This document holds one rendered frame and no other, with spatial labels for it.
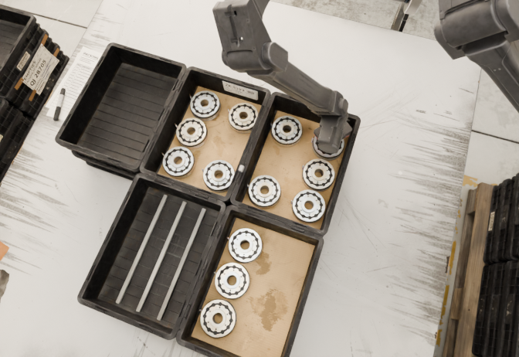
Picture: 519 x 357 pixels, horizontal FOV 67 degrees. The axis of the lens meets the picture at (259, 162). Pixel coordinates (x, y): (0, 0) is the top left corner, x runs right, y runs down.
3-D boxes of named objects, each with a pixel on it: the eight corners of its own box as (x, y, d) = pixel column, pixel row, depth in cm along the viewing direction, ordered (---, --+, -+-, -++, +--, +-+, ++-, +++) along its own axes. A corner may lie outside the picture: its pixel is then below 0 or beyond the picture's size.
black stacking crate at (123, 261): (148, 182, 132) (137, 172, 121) (231, 212, 128) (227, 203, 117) (93, 300, 120) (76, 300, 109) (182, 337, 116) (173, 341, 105)
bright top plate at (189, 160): (171, 142, 131) (171, 141, 131) (198, 153, 130) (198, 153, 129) (157, 169, 128) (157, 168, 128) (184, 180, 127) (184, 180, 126)
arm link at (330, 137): (344, 95, 103) (314, 94, 107) (334, 134, 99) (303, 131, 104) (357, 118, 112) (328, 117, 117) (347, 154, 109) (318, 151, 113)
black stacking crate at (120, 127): (122, 61, 148) (110, 42, 137) (194, 83, 144) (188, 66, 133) (71, 154, 136) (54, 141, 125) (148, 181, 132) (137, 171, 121)
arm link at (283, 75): (271, 33, 70) (223, 37, 75) (266, 65, 69) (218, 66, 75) (352, 96, 106) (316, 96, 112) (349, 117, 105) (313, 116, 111)
